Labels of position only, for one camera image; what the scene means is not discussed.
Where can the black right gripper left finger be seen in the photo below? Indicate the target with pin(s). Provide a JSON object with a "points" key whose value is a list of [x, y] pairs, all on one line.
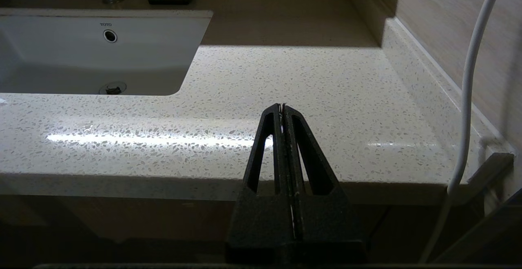
{"points": [[261, 220]]}

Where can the grey metal bar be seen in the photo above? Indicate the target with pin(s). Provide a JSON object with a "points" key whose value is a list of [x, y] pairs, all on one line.
{"points": [[489, 171]]}

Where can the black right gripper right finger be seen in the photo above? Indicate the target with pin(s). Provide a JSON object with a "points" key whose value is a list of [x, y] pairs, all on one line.
{"points": [[330, 220]]}

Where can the white ceramic sink basin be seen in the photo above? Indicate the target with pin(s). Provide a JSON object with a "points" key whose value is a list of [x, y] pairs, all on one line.
{"points": [[61, 57]]}

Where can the metal sink drain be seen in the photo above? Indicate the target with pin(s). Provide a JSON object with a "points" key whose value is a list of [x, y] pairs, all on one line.
{"points": [[113, 88]]}

